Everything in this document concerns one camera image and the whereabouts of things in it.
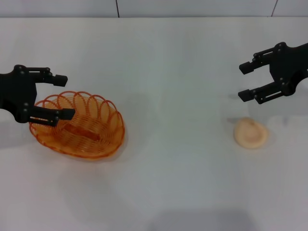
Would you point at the round beige bread bun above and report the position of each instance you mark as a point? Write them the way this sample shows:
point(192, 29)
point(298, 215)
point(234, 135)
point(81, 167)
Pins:
point(250, 134)

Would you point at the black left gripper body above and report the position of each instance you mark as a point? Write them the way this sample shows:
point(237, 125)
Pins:
point(16, 91)

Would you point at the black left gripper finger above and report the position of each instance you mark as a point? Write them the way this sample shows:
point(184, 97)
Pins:
point(45, 77)
point(48, 115)

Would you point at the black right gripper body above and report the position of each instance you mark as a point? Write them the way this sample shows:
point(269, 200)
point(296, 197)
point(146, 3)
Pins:
point(286, 67)

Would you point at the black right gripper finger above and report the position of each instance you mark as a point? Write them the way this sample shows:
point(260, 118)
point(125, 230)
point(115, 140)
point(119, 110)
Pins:
point(264, 92)
point(260, 61)

